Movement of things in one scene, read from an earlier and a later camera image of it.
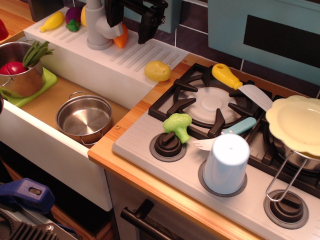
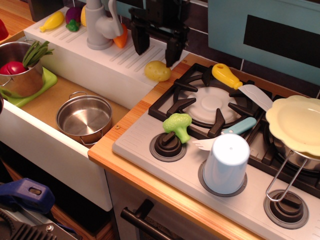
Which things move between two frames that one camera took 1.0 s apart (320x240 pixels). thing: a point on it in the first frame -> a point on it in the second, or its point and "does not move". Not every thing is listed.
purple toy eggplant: [73, 13] does not move
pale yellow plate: [295, 120] does not move
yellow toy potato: [157, 71] does not move
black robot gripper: [151, 21] -> [169, 18]
